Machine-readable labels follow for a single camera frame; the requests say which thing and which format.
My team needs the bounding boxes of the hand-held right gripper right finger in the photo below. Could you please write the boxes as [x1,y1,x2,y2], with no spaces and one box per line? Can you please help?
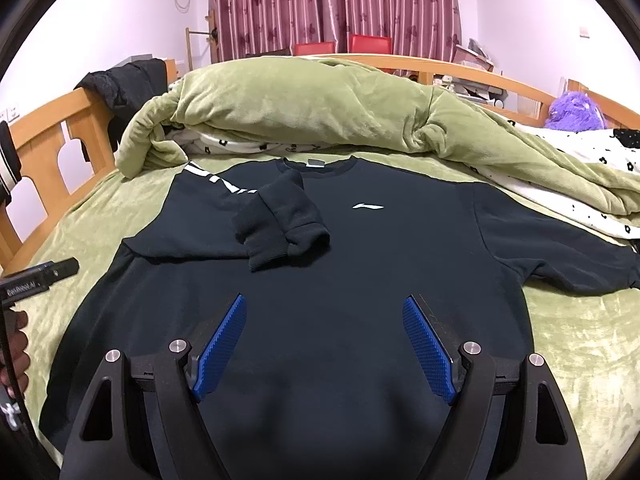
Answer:
[401,294,590,480]

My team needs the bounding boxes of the person's left hand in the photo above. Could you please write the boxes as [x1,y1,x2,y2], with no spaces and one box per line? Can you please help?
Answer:
[0,310,32,398]

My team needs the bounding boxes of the black jacket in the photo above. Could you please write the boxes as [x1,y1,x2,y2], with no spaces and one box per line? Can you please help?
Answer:
[75,58,168,153]

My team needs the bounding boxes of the green plush blanket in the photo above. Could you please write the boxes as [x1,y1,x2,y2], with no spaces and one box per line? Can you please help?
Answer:
[117,56,640,238]

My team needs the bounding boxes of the purple plush toy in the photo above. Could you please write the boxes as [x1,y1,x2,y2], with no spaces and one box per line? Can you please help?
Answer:
[545,90,606,131]

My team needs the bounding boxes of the wooden bed frame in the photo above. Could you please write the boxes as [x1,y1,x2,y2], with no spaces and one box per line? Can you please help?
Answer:
[0,52,576,281]

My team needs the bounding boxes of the wooden coat rack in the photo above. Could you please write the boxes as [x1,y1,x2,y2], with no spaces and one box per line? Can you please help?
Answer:
[185,7,223,78]

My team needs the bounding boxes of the pile of boxes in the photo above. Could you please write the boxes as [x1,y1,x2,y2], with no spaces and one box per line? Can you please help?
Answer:
[452,39,506,106]

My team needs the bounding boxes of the black and white round object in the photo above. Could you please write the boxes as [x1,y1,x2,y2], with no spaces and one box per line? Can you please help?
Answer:
[0,121,23,207]

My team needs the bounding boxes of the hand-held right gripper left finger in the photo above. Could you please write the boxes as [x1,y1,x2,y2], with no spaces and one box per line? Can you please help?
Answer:
[59,293,248,480]

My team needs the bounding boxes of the pink floral curtain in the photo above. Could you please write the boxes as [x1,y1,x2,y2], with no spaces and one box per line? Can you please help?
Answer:
[207,0,463,63]

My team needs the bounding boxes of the red chair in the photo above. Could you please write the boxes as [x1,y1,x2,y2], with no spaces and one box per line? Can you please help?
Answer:
[348,34,393,54]
[294,42,337,57]

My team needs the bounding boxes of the dark navy sweatshirt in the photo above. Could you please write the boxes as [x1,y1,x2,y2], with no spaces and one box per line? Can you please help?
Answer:
[37,156,640,480]

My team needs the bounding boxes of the white radiator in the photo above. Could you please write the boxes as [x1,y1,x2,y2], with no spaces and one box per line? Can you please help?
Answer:
[517,94,543,118]

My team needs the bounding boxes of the white floral quilt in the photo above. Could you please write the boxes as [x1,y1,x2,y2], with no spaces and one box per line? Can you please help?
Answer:
[167,77,640,241]

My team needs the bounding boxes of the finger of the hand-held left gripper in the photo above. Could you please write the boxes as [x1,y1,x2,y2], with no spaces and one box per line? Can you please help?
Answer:
[42,257,81,282]

